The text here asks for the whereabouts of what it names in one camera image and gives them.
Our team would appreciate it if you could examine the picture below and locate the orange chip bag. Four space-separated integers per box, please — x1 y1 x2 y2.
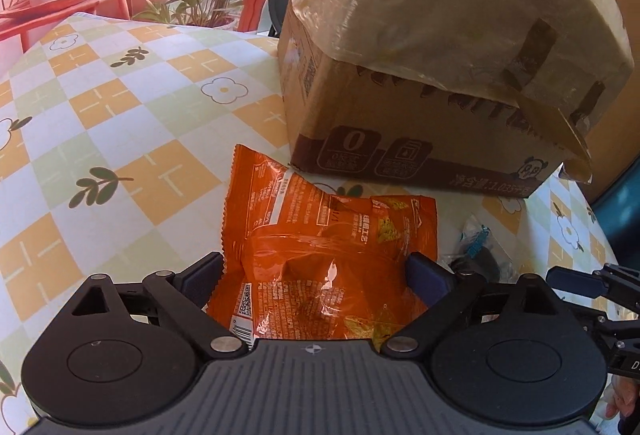
207 145 438 345

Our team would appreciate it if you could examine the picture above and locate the right hand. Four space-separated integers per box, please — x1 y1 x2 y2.
604 375 639 419

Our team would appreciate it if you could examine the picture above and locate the clear plastic wrapper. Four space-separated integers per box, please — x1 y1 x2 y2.
438 215 518 283

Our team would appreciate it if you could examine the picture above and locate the checkered floral tablecloth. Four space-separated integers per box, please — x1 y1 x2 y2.
1 13 615 434

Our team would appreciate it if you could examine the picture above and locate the cardboard box with plastic liner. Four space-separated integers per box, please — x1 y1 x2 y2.
278 0 630 198

